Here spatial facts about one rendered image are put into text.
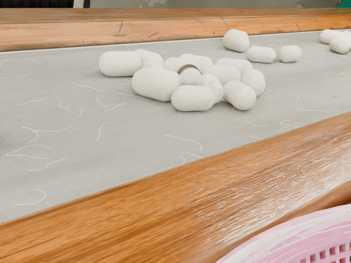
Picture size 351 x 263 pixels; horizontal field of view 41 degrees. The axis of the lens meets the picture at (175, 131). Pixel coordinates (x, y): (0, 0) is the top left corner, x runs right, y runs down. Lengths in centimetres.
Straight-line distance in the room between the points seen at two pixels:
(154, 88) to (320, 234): 21
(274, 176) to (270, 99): 21
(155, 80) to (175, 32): 28
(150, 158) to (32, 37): 27
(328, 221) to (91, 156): 13
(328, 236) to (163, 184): 6
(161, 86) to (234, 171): 16
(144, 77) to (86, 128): 8
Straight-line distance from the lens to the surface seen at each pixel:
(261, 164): 20
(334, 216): 16
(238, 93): 35
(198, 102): 33
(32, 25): 51
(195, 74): 38
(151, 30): 59
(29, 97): 34
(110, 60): 40
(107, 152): 26
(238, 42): 57
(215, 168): 19
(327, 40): 74
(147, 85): 35
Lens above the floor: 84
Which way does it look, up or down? 21 degrees down
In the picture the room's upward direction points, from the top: 6 degrees clockwise
